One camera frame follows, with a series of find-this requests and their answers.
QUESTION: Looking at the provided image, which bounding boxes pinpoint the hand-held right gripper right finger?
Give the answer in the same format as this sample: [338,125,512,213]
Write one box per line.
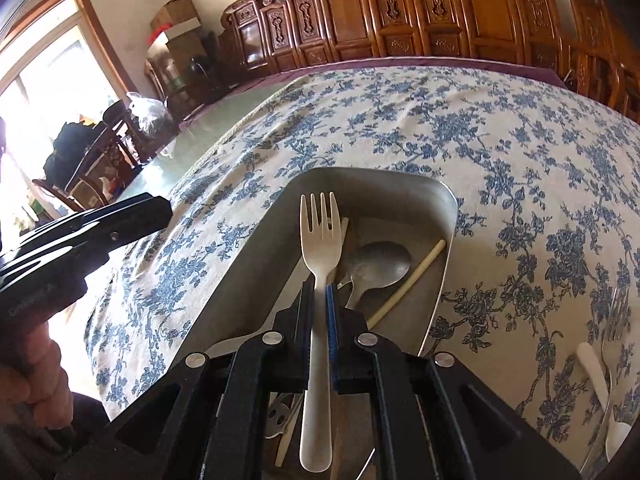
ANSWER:
[325,284,583,480]

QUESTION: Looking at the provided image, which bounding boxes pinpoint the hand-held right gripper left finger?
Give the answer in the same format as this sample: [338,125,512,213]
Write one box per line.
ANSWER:
[57,282,316,480]

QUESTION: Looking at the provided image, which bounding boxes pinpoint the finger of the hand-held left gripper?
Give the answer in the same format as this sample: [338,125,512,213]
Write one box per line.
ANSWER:
[75,192,174,257]

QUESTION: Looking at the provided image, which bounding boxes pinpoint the metal utensil with holed handle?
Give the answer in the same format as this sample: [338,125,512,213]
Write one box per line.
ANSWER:
[264,394,297,439]

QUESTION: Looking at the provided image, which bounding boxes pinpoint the metal spoon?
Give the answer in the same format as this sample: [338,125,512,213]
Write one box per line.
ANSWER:
[336,241,412,311]

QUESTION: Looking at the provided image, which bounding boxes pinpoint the white plastic fork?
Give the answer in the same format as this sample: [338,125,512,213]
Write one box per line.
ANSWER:
[299,191,342,472]

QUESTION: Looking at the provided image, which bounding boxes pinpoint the grey rectangular tray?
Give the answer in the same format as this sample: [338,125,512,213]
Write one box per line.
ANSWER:
[197,166,458,480]

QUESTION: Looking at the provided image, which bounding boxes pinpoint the person's left hand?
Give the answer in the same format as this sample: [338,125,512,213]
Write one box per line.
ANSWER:
[0,317,75,428]

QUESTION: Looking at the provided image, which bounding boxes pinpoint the dark wooden chair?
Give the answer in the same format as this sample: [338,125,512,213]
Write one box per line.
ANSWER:
[32,107,148,212]

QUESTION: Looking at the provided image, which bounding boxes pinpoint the black bag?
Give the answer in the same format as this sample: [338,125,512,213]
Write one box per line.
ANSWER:
[44,120,110,182]

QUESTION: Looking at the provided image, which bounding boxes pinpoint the white plastic bag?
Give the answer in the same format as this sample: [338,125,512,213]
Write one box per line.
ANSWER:
[125,91,177,142]

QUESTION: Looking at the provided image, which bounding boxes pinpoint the black desk lamp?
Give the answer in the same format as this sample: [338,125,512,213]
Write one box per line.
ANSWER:
[187,56,212,87]

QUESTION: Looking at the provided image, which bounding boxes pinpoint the stack of cardboard boxes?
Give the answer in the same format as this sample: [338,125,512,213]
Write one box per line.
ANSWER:
[147,0,207,63]

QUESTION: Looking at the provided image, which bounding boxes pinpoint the blue floral tablecloth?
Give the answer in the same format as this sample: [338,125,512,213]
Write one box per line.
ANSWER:
[82,66,640,477]

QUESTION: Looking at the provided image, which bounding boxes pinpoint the white plastic spoon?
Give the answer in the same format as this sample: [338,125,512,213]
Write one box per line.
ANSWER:
[576,341,635,463]

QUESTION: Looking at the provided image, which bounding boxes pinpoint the metal fork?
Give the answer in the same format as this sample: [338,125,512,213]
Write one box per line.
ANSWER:
[581,287,633,476]

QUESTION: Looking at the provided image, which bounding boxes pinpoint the carved wooden chair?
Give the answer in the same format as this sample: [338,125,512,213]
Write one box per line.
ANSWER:
[567,42,640,123]

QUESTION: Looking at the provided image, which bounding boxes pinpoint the wooden window frame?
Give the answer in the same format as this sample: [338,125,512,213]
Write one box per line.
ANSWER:
[0,0,137,211]

